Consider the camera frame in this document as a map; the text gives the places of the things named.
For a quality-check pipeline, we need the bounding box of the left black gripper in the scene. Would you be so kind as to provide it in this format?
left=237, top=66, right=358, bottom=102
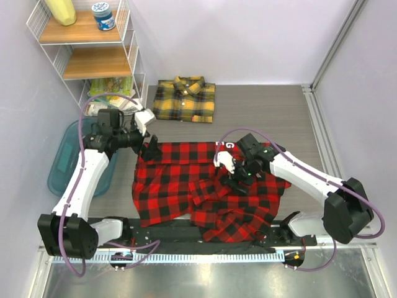
left=114, top=120, right=163, bottom=161

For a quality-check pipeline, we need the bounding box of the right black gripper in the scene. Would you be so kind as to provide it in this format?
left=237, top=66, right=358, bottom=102
left=225, top=156, right=258, bottom=196

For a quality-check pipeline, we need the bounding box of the red black plaid shirt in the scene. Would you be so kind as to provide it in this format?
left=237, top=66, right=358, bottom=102
left=132, top=142, right=291, bottom=243

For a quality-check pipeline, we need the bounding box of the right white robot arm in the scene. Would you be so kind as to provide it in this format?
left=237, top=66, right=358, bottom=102
left=213, top=133, right=374, bottom=245

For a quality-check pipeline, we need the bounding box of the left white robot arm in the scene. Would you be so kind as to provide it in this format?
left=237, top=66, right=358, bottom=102
left=37, top=108, right=161, bottom=260

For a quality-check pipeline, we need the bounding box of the stack of books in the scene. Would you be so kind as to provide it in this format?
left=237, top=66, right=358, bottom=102
left=84, top=76, right=143, bottom=117

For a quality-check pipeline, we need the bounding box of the folded yellow plaid shirt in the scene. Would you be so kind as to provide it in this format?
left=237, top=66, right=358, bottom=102
left=152, top=76, right=216, bottom=124

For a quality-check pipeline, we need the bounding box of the teal plastic bin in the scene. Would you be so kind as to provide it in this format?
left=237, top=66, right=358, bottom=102
left=47, top=120, right=119, bottom=198

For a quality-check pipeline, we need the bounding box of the blue white jar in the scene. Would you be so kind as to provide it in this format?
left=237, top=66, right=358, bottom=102
left=91, top=2, right=115, bottom=31

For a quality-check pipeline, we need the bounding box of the yellow bottle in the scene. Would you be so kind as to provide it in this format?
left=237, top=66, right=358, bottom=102
left=45, top=0, right=77, bottom=26

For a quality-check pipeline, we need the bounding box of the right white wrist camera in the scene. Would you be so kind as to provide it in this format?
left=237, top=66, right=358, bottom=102
left=213, top=151, right=241, bottom=174

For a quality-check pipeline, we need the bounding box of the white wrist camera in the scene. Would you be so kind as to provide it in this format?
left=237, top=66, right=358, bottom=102
left=213, top=151, right=241, bottom=174
left=133, top=109, right=156, bottom=136

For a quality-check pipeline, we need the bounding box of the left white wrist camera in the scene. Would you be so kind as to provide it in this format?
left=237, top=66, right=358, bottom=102
left=133, top=109, right=156, bottom=136

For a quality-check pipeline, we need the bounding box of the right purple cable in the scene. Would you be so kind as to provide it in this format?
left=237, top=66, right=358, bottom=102
left=216, top=127, right=386, bottom=273

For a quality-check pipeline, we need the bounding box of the purple cable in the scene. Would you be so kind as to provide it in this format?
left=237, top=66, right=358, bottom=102
left=216, top=127, right=386, bottom=273
left=58, top=93, right=162, bottom=278

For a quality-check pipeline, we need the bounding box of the white slotted cable duct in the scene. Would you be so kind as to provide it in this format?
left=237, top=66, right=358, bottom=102
left=52, top=250, right=285, bottom=264

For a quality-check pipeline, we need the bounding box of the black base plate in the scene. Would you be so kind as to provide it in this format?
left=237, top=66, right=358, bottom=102
left=114, top=219, right=318, bottom=255

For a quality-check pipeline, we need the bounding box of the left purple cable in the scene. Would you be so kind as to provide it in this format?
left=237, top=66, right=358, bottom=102
left=58, top=93, right=162, bottom=278

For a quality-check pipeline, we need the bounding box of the white wire wooden shelf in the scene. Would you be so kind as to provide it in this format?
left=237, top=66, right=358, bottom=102
left=27, top=1, right=148, bottom=107

